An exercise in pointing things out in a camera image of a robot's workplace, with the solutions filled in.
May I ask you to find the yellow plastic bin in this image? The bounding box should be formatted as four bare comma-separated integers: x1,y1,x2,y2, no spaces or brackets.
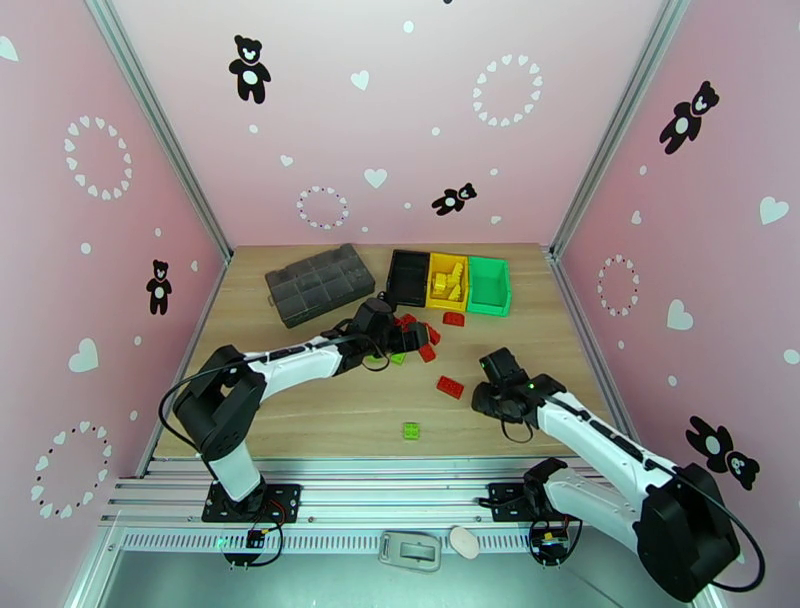
424,251,471,313

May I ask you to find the black plastic bin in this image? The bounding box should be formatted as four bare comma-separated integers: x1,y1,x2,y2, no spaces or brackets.
386,248,434,309

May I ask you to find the dark translucent organizer case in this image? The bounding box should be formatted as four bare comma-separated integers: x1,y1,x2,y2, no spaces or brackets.
264,242,378,331

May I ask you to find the green plastic bin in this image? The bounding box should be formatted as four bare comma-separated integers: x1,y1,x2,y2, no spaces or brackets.
465,256,514,319

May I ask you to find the beige oval pad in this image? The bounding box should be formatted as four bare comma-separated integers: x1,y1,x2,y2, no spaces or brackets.
448,526,481,561

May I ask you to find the grey metal buckle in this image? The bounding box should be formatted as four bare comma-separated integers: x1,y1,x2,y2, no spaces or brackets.
377,529,444,573

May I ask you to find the perforated metal strip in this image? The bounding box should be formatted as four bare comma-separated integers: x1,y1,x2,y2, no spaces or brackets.
118,531,545,554

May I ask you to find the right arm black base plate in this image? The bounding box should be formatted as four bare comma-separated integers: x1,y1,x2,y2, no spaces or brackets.
487,481,542,523

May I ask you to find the aluminium side rail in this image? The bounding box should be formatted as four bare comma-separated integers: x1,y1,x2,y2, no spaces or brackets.
546,246,654,479
140,246,234,479

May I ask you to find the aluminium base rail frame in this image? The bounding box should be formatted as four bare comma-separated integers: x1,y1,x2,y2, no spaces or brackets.
99,459,689,526

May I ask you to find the black bear wall sticker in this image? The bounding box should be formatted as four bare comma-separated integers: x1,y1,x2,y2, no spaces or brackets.
227,34,273,106
657,79,721,156
431,182,479,218
145,259,174,317
685,415,762,493

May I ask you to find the small circuit board with wires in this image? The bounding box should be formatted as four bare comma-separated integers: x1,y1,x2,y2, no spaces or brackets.
527,518,586,570
224,521,286,570

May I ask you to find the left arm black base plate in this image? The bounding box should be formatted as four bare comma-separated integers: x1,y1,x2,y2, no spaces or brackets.
201,482,303,524

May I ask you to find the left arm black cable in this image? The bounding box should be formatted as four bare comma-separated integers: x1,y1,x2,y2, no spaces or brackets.
157,321,401,461

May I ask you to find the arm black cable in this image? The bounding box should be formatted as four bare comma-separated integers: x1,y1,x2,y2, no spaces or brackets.
157,321,401,461
649,459,768,592

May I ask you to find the aluminium frame post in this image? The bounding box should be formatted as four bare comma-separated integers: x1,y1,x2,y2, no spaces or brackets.
548,0,689,264
84,0,234,264

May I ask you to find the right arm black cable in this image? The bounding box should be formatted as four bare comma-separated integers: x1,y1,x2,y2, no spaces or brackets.
649,459,768,592

